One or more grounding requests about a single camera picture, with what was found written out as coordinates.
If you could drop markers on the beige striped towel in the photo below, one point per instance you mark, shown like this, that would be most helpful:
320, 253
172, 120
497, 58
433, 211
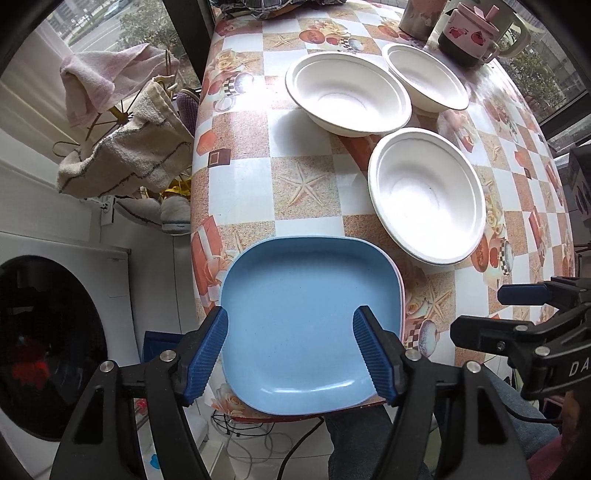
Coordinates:
124, 152

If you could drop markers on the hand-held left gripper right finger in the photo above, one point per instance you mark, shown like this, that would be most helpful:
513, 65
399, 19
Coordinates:
374, 357

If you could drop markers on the checkered printed tablecloth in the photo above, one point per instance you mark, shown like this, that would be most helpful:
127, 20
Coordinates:
240, 138

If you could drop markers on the floral lidded mug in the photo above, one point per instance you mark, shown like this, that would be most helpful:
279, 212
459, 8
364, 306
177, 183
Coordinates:
466, 39

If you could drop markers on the white foam bowl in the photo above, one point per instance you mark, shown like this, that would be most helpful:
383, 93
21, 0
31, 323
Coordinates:
425, 78
346, 87
425, 194

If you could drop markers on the person's left leg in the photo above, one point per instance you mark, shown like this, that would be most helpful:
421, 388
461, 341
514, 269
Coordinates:
360, 443

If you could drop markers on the pink towel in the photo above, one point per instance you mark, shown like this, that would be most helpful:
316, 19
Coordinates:
99, 78

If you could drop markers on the towels on drying rack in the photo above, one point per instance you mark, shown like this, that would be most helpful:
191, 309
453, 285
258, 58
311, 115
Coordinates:
115, 115

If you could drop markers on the person's leg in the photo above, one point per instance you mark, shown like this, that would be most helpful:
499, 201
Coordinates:
360, 443
521, 415

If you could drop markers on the white wall socket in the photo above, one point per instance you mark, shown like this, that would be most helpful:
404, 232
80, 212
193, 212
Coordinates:
106, 210

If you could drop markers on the person's right leg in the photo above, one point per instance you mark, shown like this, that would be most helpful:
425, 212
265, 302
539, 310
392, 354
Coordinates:
521, 415

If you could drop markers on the white washing machine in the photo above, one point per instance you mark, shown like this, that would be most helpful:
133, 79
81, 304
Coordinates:
120, 295

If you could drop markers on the purple knitted cloth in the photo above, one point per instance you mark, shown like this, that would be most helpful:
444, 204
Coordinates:
187, 110

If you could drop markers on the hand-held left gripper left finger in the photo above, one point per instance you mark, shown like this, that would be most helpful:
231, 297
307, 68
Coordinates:
207, 357

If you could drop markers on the grey slippers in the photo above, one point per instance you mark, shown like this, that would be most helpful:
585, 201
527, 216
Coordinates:
171, 212

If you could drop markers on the pink metal cup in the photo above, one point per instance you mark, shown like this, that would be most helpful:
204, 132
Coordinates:
418, 18

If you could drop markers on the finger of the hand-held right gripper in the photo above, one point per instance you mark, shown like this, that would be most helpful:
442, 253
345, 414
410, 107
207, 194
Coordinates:
485, 333
521, 293

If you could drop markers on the person's right forearm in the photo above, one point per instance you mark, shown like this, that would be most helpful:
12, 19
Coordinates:
554, 461

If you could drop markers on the blue square plate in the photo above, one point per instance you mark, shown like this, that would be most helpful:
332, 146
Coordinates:
403, 295
300, 323

